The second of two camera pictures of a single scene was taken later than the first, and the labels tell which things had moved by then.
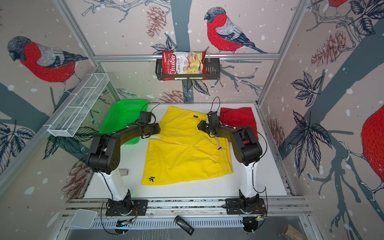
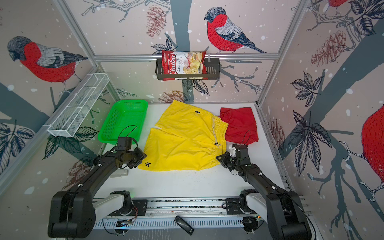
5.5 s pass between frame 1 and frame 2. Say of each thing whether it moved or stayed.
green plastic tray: stayed
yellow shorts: moved
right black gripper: moved
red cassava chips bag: stayed
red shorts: stayed
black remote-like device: stayed
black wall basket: stayed
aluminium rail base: stayed
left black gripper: moved
